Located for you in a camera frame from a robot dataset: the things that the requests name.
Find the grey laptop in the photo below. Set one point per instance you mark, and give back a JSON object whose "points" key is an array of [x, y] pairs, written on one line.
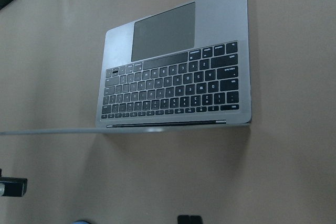
{"points": [[185, 68]]}

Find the black object at bottom edge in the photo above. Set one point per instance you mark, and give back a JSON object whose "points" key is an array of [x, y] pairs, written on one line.
{"points": [[189, 219]]}

